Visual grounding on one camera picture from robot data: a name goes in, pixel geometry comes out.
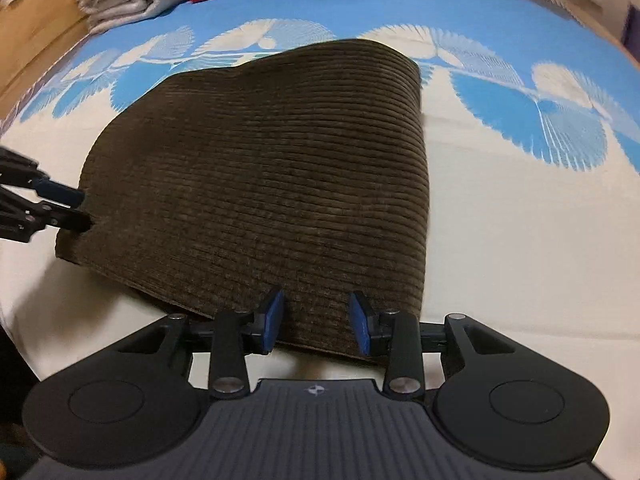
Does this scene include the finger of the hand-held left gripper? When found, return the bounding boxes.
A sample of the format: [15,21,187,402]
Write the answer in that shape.
[0,147,85,209]
[0,199,97,246]

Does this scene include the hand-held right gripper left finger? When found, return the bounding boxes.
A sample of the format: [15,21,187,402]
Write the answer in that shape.
[116,287,287,401]

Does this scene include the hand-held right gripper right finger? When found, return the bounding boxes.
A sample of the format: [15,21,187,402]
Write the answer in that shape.
[348,290,507,402]

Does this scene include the brown corduroy pants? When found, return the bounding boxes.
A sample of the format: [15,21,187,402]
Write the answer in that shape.
[54,38,432,361]

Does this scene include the blue and white printed blanket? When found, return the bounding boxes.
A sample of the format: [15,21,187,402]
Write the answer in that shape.
[0,0,640,443]

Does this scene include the purple box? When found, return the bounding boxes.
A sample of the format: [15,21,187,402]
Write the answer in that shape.
[621,4,639,49]

